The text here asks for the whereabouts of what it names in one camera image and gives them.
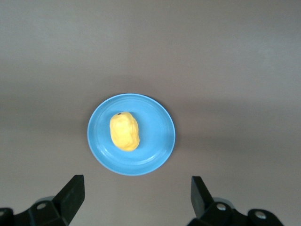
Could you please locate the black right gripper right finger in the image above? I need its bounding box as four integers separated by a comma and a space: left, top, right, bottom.
187, 176, 285, 226

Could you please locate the yellow potato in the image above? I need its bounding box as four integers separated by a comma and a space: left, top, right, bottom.
109, 112, 141, 152

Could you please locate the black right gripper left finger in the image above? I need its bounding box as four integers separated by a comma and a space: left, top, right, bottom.
0, 174, 85, 226

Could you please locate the blue round plate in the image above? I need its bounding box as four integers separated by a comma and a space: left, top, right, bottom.
87, 93, 176, 176

